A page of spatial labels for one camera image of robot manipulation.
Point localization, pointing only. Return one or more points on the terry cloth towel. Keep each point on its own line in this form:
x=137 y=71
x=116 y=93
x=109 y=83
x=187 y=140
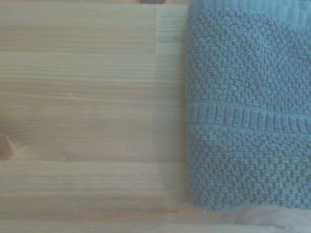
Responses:
x=243 y=72

